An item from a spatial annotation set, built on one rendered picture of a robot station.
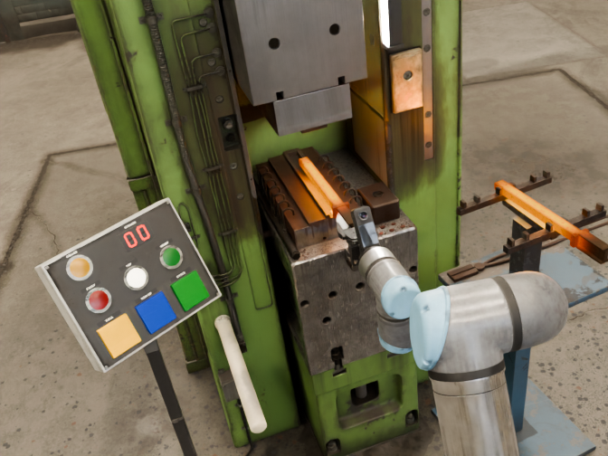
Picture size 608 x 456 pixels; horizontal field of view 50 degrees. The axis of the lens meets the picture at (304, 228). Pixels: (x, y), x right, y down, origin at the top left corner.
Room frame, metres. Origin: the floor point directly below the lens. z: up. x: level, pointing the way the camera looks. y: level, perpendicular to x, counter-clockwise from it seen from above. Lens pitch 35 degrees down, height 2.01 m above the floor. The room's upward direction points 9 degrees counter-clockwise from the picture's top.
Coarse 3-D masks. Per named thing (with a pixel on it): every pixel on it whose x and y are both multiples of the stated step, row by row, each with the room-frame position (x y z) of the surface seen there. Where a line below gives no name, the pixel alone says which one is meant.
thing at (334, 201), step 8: (304, 160) 1.75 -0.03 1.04; (304, 168) 1.72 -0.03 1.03; (312, 168) 1.69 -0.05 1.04; (312, 176) 1.64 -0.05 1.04; (320, 176) 1.64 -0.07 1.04; (320, 184) 1.59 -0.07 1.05; (328, 184) 1.59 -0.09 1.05; (320, 192) 1.58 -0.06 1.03; (328, 192) 1.54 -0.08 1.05; (328, 200) 1.51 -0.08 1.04; (336, 200) 1.49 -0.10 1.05; (336, 208) 1.45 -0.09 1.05; (344, 208) 1.44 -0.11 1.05; (336, 216) 1.45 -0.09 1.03; (344, 216) 1.40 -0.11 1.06; (352, 224) 1.36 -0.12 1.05
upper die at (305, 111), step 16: (304, 96) 1.50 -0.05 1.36; (320, 96) 1.51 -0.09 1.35; (336, 96) 1.52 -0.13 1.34; (272, 112) 1.50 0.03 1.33; (288, 112) 1.49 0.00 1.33; (304, 112) 1.50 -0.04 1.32; (320, 112) 1.51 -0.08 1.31; (336, 112) 1.51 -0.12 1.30; (288, 128) 1.48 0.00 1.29; (304, 128) 1.49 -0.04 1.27
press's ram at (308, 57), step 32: (224, 0) 1.58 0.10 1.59; (256, 0) 1.48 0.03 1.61; (288, 0) 1.49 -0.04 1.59; (320, 0) 1.51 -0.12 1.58; (352, 0) 1.53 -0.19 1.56; (224, 32) 1.67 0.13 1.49; (256, 32) 1.48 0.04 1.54; (288, 32) 1.49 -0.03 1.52; (320, 32) 1.51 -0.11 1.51; (352, 32) 1.53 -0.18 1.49; (256, 64) 1.47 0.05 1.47; (288, 64) 1.49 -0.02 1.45; (320, 64) 1.51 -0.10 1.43; (352, 64) 1.53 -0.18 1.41; (256, 96) 1.47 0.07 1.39; (288, 96) 1.49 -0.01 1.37
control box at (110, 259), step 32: (128, 224) 1.30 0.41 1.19; (160, 224) 1.33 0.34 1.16; (64, 256) 1.20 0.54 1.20; (96, 256) 1.23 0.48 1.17; (128, 256) 1.25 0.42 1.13; (160, 256) 1.28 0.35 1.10; (192, 256) 1.31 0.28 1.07; (64, 288) 1.16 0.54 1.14; (96, 288) 1.18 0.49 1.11; (128, 288) 1.21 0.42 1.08; (160, 288) 1.23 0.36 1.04; (96, 320) 1.13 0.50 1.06; (96, 352) 1.09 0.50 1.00; (128, 352) 1.11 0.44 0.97
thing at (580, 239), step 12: (504, 192) 1.53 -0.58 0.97; (516, 192) 1.50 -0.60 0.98; (528, 204) 1.44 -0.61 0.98; (540, 204) 1.43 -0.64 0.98; (540, 216) 1.39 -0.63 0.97; (552, 216) 1.37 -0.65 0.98; (564, 228) 1.31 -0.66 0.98; (576, 228) 1.30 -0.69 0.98; (576, 240) 1.27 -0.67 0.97; (588, 240) 1.24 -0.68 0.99; (600, 240) 1.23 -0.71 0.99; (588, 252) 1.23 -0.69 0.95; (600, 252) 1.21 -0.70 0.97
